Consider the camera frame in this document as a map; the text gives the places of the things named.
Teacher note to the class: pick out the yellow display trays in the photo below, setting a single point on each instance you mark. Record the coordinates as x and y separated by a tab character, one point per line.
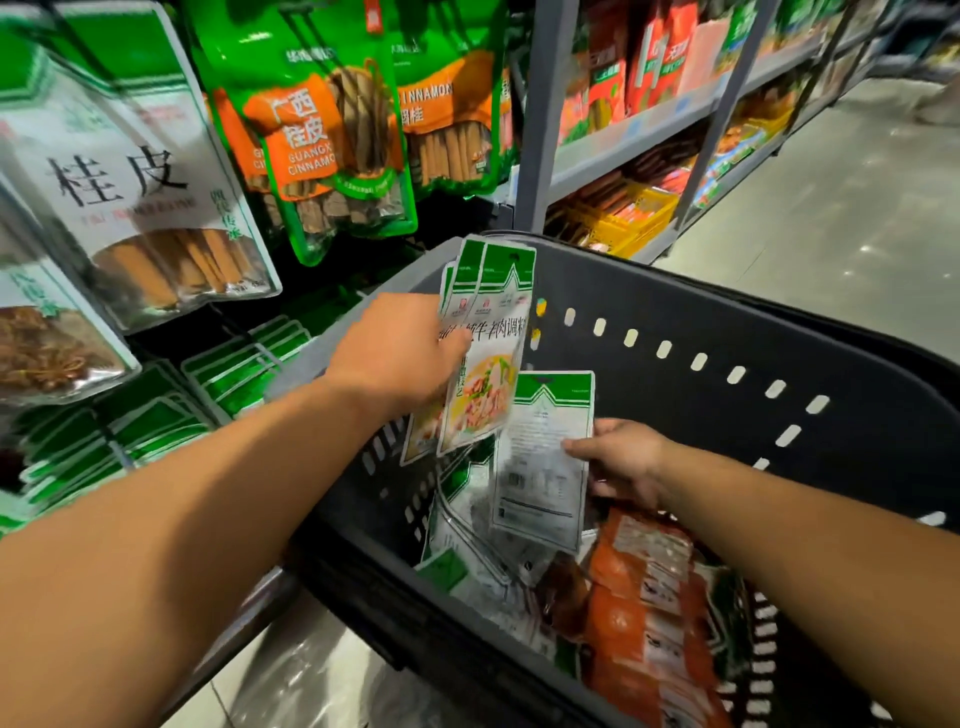
623	218

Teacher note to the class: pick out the person's right forearm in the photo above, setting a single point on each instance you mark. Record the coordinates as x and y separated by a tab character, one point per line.
825	570

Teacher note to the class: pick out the row of red orange packets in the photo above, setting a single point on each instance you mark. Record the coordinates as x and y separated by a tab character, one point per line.
615	60

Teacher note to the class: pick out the green orange Guangxi cinnamon bags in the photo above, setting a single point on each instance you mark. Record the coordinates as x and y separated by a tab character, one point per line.
450	105
300	120

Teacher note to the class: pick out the row of clear green-top packets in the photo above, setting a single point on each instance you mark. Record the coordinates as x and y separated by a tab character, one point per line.
105	428

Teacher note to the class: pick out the person's right hand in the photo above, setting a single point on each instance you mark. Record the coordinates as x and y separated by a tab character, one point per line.
630	465

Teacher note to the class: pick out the black shopping basket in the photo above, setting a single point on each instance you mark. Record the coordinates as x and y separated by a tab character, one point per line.
720	315

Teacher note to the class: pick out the pile of packets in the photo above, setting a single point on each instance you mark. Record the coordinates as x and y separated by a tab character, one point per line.
645	600

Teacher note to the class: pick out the clear cinnamon packets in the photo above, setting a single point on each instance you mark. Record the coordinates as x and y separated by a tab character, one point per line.
120	180

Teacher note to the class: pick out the green meat stew seasoning packet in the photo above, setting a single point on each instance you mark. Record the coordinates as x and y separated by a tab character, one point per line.
488	323
540	450
420	435

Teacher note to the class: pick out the clear brown-spice packets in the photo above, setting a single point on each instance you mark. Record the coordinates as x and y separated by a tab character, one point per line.
53	345

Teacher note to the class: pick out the person's left forearm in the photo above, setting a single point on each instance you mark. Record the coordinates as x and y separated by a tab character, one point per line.
150	555

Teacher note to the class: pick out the person's left hand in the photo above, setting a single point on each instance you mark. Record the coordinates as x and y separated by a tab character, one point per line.
398	360

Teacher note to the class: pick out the gray metal shelving unit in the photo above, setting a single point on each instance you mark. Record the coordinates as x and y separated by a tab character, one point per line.
543	105
900	38

